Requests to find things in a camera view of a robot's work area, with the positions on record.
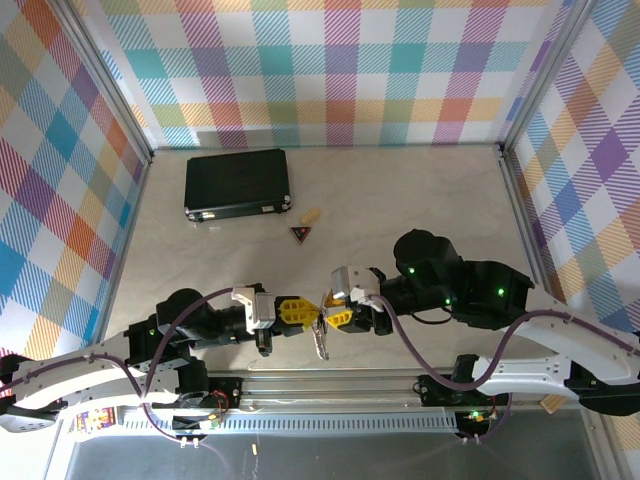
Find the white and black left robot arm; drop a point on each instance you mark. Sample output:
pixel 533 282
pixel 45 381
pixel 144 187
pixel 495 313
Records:
pixel 75 372

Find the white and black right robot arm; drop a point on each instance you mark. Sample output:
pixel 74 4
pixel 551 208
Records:
pixel 530 375

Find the black triangular badge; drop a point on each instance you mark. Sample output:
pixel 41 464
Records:
pixel 300 233

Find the small wooden block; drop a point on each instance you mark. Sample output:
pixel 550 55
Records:
pixel 310 216

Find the small green circuit board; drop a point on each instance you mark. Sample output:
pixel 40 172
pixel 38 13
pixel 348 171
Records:
pixel 477 416
pixel 212 422

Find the black hard case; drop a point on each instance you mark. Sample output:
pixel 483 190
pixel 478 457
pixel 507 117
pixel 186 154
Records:
pixel 235 182

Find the colourful printed card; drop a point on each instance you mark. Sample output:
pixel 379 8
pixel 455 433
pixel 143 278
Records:
pixel 95 419

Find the ribbed wooden block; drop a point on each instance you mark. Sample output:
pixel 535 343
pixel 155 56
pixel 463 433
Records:
pixel 551 405

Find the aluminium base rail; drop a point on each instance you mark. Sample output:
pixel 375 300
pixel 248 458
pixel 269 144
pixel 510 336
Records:
pixel 325 392

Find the aluminium table edge rail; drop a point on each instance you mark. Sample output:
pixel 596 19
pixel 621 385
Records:
pixel 122 265
pixel 530 245

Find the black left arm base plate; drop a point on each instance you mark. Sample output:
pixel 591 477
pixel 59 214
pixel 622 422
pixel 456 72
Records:
pixel 230 387

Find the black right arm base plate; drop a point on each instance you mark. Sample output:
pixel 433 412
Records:
pixel 430 392

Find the aluminium frame post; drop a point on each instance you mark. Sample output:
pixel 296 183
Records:
pixel 110 80
pixel 544 75

